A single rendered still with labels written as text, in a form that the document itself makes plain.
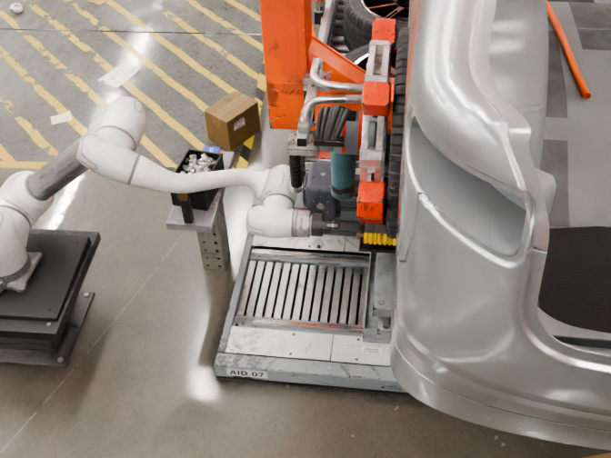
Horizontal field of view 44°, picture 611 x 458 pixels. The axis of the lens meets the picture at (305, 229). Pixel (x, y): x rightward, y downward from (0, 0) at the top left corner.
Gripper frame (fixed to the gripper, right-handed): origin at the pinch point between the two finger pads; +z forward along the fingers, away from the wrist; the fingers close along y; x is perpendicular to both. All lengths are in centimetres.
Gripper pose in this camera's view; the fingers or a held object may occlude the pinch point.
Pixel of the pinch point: (375, 228)
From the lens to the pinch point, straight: 244.1
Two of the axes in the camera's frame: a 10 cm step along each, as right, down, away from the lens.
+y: -1.1, -0.1, -9.9
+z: 9.9, 0.7, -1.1
